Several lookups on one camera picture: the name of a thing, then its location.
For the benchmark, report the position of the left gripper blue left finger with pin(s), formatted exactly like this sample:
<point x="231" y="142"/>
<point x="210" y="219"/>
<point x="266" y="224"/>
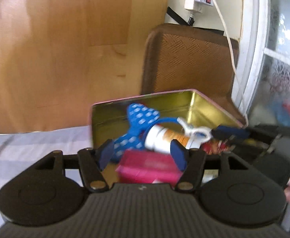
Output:
<point x="92" y="162"/>

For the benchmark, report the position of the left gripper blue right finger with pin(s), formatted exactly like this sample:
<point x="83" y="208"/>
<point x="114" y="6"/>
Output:
<point x="191" y="163"/>

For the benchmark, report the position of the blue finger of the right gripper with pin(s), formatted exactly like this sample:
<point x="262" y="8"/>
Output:
<point x="226" y="132"/>

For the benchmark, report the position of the white plastic clip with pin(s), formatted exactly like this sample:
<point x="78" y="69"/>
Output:
<point x="203" y="132"/>

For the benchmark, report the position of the white pill bottle orange label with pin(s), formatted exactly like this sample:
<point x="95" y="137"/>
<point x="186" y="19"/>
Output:
<point x="159" y="139"/>

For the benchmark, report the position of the pink small box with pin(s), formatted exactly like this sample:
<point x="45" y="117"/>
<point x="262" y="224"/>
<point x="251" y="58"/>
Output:
<point x="147" y="167"/>

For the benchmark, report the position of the blue polka dot headband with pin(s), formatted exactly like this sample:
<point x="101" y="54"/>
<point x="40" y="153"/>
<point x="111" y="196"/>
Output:
<point x="141" y="119"/>

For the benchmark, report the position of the pink macaron biscuit tin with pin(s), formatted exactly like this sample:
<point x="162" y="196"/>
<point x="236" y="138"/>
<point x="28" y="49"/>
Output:
<point x="109" y="119"/>

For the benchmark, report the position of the frosted patterned glass door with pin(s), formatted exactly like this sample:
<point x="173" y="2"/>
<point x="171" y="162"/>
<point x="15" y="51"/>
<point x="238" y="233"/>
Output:
<point x="262" y="91"/>

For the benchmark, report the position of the white bed sheet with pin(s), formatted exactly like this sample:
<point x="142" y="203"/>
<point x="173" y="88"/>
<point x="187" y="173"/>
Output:
<point x="20" y="151"/>

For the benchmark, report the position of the brown woven chair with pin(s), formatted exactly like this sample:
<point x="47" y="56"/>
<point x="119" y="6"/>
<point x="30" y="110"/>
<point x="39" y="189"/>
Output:
<point x="180" y="57"/>

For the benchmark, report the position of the wooden headboard panel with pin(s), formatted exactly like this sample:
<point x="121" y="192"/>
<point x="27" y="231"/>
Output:
<point x="58" y="57"/>

